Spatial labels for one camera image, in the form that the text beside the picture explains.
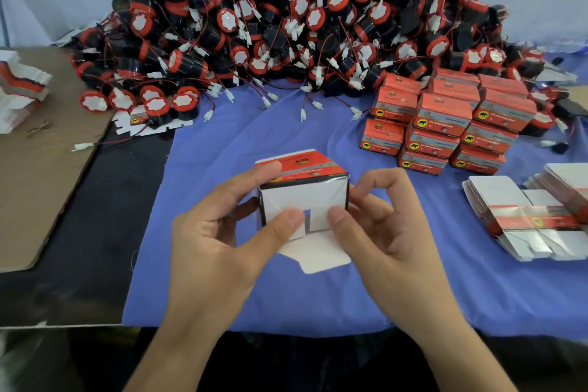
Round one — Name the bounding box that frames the person's right hand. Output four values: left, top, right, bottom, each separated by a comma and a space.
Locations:
328, 167, 470, 347

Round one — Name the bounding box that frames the person's left hand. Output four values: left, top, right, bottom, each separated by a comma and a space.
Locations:
165, 162, 306, 337

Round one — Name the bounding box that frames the orange white paper box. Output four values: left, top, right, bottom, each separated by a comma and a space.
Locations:
473, 88, 538, 134
450, 145, 507, 175
480, 73, 531, 99
398, 148, 450, 176
430, 68, 481, 105
384, 73, 426, 94
371, 86, 421, 124
360, 118, 407, 157
413, 91, 474, 138
404, 126, 461, 159
255, 149, 353, 275
461, 121, 520, 155

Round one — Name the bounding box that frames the stack of paper boxes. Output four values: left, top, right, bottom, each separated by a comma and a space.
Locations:
462, 163, 588, 262
0, 50, 53, 135

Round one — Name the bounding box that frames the pile of black red buzzers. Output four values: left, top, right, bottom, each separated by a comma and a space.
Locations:
69, 0, 573, 131

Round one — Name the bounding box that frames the person's left forearm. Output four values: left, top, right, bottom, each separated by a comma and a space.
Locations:
124, 318, 226, 392

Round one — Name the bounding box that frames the blue cloth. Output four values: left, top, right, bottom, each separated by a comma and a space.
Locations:
122, 51, 588, 344

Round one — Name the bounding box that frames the brown cardboard sheet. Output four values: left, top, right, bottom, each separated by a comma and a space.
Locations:
562, 84, 588, 115
0, 47, 113, 273

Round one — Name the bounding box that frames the rubber band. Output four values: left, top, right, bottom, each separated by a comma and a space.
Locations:
26, 119, 53, 138

